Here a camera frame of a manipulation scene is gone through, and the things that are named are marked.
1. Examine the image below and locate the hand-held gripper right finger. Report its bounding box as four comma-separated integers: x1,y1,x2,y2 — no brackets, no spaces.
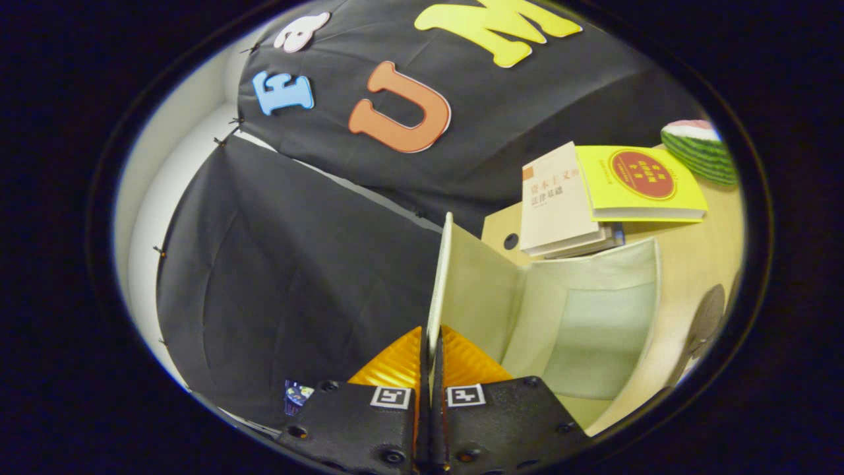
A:
432,325,591,475

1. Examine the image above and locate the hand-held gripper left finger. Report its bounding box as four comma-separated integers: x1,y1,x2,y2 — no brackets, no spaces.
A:
277,327,433,475

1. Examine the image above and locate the translucent plastic storage box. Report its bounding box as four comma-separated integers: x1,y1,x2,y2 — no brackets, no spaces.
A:
427,211,662,436

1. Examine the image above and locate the brown fuzzy shoe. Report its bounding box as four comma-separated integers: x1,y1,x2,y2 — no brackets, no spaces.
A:
665,284,727,390

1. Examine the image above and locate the colourful printed packaging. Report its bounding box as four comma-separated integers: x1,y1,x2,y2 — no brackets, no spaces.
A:
285,379,315,416

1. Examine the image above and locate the beige paperback book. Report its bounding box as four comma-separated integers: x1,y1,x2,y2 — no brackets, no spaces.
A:
520,141,624,259

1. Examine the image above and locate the yellow book with red circle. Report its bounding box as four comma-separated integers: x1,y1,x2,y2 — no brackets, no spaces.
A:
575,145,709,223

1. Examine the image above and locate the watermelon slice plush toy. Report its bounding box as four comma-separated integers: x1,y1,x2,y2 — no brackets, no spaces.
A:
661,119,739,187

